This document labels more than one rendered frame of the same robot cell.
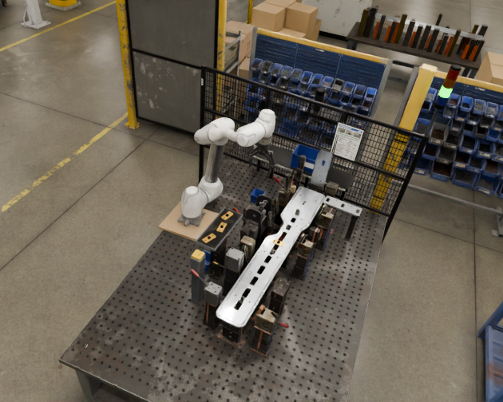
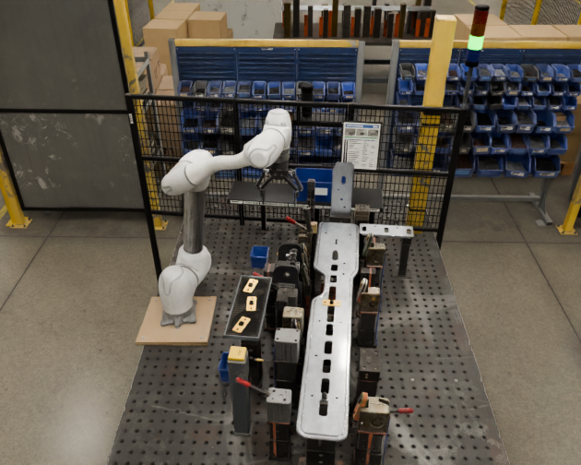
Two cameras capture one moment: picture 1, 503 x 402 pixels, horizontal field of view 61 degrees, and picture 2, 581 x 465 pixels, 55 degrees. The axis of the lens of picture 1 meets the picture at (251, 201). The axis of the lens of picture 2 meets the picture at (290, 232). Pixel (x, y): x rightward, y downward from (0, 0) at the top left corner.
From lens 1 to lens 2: 0.64 m
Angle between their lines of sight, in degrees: 14
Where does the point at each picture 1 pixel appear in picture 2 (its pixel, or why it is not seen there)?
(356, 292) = (449, 339)
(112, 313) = not seen: outside the picture
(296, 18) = (204, 30)
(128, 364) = not seen: outside the picture
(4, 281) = not seen: outside the picture
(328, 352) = (458, 432)
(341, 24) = (253, 32)
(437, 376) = (571, 418)
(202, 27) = (97, 53)
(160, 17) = (29, 53)
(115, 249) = (61, 406)
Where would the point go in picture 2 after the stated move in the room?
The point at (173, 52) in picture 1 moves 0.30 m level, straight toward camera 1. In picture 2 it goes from (60, 98) to (68, 113)
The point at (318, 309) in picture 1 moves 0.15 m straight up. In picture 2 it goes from (415, 379) to (419, 357)
